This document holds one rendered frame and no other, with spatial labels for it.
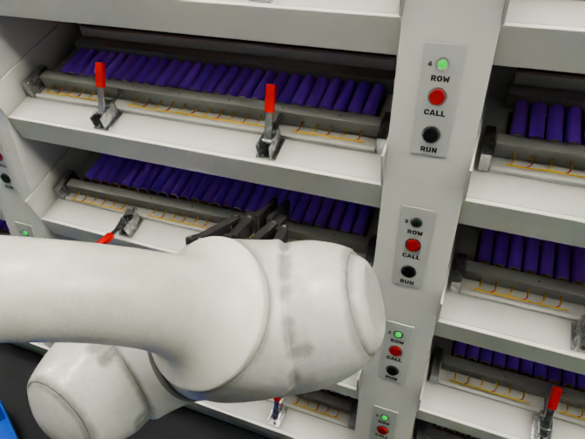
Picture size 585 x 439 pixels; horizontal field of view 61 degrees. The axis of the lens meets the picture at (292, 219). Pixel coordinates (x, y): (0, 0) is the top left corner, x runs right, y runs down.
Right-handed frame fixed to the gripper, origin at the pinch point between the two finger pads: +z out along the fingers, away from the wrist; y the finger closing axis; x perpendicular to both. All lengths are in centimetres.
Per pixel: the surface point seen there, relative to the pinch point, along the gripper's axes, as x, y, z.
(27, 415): -59, -55, -5
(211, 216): -4.5, -12.7, 4.4
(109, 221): -8.3, -31.3, 1.4
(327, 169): 9.8, 8.6, -3.1
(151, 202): -4.2, -24.0, 4.0
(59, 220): -9.4, -40.7, -0.5
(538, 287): -4.4, 37.2, 4.5
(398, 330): -13.2, 20.5, -0.9
